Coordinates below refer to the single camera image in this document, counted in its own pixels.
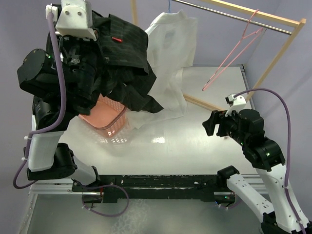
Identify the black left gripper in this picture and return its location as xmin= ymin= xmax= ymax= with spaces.
xmin=55 ymin=25 xmax=109 ymax=105

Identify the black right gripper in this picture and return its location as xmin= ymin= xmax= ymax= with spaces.
xmin=203 ymin=106 xmax=248 ymax=144

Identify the dark pinstriped shirt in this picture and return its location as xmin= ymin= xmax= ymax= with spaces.
xmin=64 ymin=12 xmax=163 ymax=115

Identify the pink wire hanger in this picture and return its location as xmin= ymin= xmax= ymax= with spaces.
xmin=202 ymin=9 xmax=264 ymax=91

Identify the white shirt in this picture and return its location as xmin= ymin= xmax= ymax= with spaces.
xmin=127 ymin=10 xmax=198 ymax=129

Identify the blue hanger hook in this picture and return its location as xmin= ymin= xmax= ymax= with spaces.
xmin=168 ymin=0 xmax=171 ymax=14

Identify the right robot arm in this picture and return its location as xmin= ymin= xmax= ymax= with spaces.
xmin=202 ymin=109 xmax=312 ymax=234

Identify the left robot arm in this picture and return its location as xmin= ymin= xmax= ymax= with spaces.
xmin=17 ymin=35 xmax=102 ymax=183

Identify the pink plastic laundry basket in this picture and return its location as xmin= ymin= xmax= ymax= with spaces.
xmin=78 ymin=95 xmax=127 ymax=138

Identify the wooden clothes rack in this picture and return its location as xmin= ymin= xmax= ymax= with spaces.
xmin=130 ymin=0 xmax=307 ymax=112

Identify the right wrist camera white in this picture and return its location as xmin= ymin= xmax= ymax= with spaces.
xmin=225 ymin=94 xmax=247 ymax=117

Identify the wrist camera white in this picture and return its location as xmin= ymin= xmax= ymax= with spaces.
xmin=225 ymin=94 xmax=247 ymax=117
xmin=45 ymin=0 xmax=97 ymax=41

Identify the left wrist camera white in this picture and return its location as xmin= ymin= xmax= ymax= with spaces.
xmin=45 ymin=0 xmax=97 ymax=41

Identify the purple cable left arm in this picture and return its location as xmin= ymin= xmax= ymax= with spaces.
xmin=12 ymin=13 xmax=67 ymax=190

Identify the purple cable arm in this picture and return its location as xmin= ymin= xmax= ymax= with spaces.
xmin=233 ymin=88 xmax=308 ymax=234
xmin=12 ymin=13 xmax=67 ymax=190

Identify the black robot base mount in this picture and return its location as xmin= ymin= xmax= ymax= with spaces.
xmin=72 ymin=175 xmax=231 ymax=203

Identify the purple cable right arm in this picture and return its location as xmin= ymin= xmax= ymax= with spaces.
xmin=233 ymin=88 xmax=308 ymax=234

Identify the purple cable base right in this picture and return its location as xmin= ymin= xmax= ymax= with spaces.
xmin=216 ymin=192 xmax=242 ymax=210

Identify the purple cable base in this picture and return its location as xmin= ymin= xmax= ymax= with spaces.
xmin=81 ymin=184 xmax=130 ymax=217
xmin=216 ymin=192 xmax=242 ymax=210

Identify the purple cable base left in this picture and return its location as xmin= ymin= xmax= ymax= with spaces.
xmin=81 ymin=184 xmax=130 ymax=217

